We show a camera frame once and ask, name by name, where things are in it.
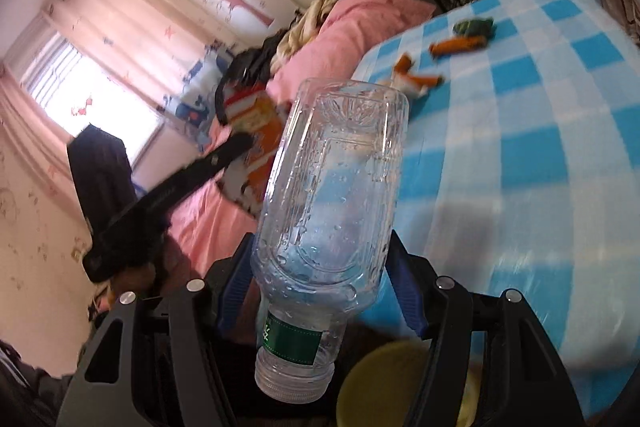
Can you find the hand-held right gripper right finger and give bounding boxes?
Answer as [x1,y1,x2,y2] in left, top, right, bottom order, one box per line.
[385,231,586,427]

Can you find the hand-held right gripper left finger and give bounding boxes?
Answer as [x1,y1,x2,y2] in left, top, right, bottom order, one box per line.
[55,232,261,427]

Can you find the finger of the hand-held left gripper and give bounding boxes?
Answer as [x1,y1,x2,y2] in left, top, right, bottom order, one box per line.
[137,134,254,218]

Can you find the orange snack packet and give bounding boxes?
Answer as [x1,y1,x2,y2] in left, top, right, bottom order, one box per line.
[218,89,291,215]

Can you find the yellow waste bin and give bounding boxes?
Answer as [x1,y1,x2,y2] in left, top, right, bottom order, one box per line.
[336,341,483,427]

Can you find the clear plastic bottle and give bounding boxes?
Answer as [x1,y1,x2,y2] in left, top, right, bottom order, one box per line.
[248,78,411,404]

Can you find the long orange wrapper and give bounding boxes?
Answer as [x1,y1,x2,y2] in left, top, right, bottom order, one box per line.
[429,35,488,58]

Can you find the green snack wrapper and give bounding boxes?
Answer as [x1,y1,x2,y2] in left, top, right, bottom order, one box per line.
[452,18,496,40]

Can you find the person's left hand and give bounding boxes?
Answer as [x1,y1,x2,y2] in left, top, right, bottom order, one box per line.
[111,239,193,303]

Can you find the window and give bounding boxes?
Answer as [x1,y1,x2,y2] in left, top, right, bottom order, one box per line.
[20,32,166,158]

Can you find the pink curtain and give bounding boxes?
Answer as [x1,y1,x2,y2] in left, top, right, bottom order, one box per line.
[0,62,76,188]
[47,0,238,145]

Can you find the cream clothes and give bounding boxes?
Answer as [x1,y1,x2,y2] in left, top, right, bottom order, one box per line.
[272,0,341,72]

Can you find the blue white checked tablecloth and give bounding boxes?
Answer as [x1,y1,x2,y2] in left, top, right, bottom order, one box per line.
[350,0,640,423]

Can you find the pink blanket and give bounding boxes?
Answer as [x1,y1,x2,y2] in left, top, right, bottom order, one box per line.
[165,0,438,280]

